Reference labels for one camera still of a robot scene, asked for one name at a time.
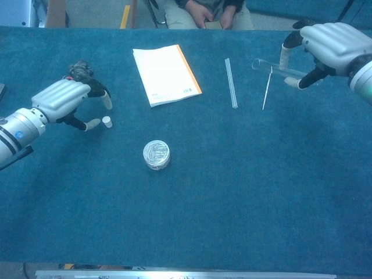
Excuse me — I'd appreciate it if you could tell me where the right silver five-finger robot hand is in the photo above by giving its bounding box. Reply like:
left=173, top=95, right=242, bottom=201
left=279, top=19, right=372, bottom=90

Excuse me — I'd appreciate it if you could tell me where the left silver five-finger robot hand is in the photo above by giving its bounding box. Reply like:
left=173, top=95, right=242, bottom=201
left=31, top=77, right=113, bottom=132

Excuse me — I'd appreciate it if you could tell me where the clear glass test tube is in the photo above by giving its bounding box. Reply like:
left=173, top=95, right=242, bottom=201
left=251, top=58, right=323, bottom=87

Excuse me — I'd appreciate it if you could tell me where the black tripod leg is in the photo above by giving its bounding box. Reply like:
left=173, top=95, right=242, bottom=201
left=334, top=0, right=356, bottom=24

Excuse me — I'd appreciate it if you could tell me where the brown cardboard box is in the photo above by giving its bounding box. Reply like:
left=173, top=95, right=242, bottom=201
left=45, top=0, right=69, bottom=28

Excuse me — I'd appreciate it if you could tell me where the thin white rod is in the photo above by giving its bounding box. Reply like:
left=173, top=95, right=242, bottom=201
left=262, top=65, right=274, bottom=111

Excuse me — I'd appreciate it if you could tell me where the silver metal cabinet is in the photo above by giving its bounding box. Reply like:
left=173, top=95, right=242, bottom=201
left=0, top=0, right=47, bottom=28

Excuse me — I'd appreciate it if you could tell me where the white notebook with orange spine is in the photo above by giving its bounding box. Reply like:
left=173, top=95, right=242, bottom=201
left=132, top=44, right=203, bottom=108

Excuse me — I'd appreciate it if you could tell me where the round clear paper clip box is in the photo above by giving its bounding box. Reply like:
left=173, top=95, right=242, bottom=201
left=142, top=139, right=171, bottom=171

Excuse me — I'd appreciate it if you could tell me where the black chair leg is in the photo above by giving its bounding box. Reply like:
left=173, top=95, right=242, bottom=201
left=144, top=0, right=169, bottom=29

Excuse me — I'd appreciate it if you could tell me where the seated person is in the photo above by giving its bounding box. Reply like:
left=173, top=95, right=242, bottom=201
left=164, top=0, right=254, bottom=31

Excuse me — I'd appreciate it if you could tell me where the teal table cloth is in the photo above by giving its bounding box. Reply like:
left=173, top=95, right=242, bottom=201
left=0, top=25, right=372, bottom=276

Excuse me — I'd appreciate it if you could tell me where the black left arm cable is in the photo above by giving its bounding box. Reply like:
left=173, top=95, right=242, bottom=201
left=0, top=145, right=34, bottom=171

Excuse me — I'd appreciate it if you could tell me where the aluminium rail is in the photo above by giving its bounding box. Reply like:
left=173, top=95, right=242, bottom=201
left=34, top=269, right=337, bottom=279

